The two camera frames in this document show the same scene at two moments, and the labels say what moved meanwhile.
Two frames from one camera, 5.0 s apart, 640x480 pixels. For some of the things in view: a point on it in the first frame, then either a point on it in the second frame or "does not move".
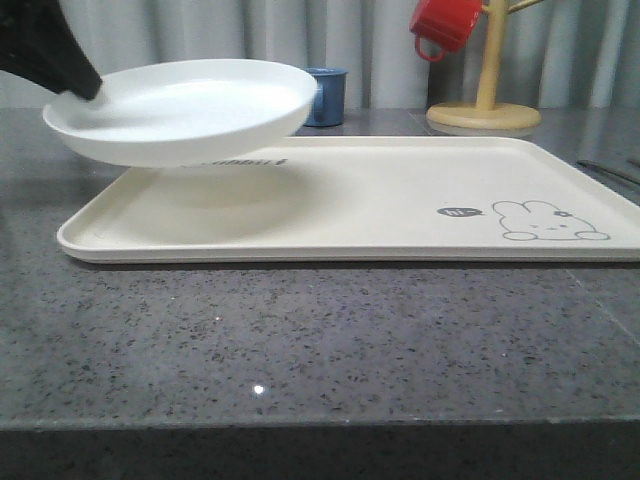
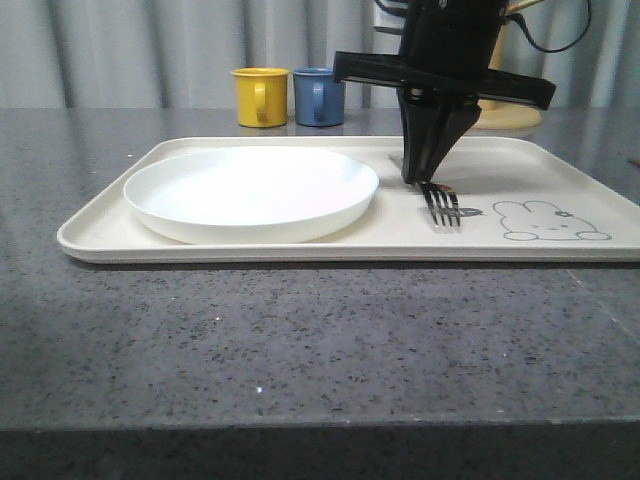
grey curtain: (554, 54) does not move
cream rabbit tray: (364, 200) does not move
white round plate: (185, 112) -> (248, 195)
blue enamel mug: (330, 101) does not move
